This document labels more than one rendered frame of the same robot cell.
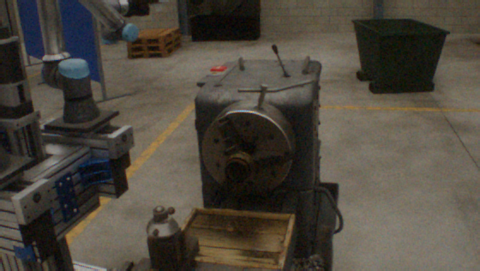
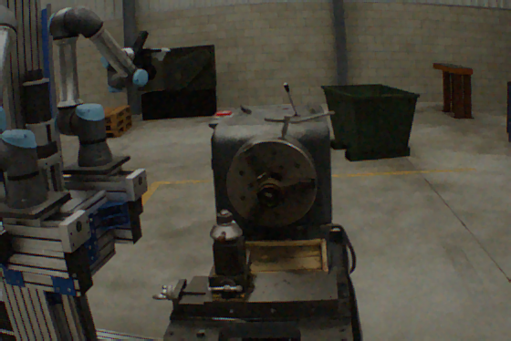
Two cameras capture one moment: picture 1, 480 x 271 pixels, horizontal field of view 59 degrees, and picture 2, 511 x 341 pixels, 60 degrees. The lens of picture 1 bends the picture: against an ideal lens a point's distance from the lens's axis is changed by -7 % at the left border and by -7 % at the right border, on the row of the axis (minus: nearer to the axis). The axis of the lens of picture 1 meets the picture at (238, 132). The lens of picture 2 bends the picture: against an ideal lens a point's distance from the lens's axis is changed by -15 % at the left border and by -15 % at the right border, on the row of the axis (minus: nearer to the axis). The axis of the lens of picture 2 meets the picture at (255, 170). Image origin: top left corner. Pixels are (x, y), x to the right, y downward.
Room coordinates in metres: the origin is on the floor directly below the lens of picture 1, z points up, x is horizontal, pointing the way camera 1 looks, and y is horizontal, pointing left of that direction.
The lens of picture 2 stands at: (-0.27, 0.29, 1.59)
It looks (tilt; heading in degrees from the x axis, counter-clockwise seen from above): 15 degrees down; 351
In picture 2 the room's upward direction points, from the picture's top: 3 degrees counter-clockwise
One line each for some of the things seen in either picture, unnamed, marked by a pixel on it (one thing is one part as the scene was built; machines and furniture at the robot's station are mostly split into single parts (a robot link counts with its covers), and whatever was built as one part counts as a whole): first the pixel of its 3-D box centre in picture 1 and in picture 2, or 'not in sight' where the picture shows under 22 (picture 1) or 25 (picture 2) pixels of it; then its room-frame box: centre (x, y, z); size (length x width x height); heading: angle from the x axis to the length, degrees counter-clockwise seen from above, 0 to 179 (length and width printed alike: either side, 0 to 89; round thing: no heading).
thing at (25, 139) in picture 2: not in sight; (17, 150); (1.23, 0.81, 1.33); 0.13 x 0.12 x 0.14; 90
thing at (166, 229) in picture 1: (161, 224); (225, 229); (0.91, 0.19, 1.13); 0.08 x 0.08 x 0.03
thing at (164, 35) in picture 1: (154, 42); (105, 121); (9.52, 1.66, 0.22); 1.25 x 0.86 x 0.44; 170
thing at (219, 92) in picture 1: (264, 116); (273, 159); (1.87, -0.12, 1.06); 0.59 x 0.48 x 0.39; 165
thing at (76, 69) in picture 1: (74, 77); (89, 120); (1.70, 0.63, 1.33); 0.13 x 0.12 x 0.14; 47
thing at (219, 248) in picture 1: (232, 239); (270, 263); (1.20, 0.04, 0.89); 0.36 x 0.30 x 0.04; 75
